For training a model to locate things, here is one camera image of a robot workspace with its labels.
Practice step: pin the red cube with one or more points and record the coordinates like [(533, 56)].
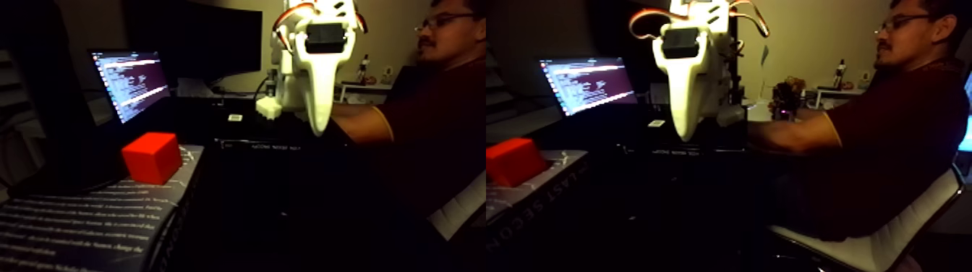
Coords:
[(152, 159)]

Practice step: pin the white side table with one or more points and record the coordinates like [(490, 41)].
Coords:
[(364, 86)]

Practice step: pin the small dark figurine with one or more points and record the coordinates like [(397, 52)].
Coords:
[(363, 70)]

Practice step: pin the black box with white lettering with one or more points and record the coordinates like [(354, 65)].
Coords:
[(258, 133)]

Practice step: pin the small pale desk ornament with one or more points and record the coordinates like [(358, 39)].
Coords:
[(387, 74)]

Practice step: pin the black wide desktop monitor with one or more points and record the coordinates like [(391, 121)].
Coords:
[(197, 38)]

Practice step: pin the open laptop with lit screen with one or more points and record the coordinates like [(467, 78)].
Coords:
[(133, 83)]

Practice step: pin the black book with white text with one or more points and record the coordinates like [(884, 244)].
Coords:
[(91, 220)]

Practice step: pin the white chair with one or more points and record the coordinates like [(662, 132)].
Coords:
[(881, 247)]

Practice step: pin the person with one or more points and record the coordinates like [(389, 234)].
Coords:
[(904, 129)]

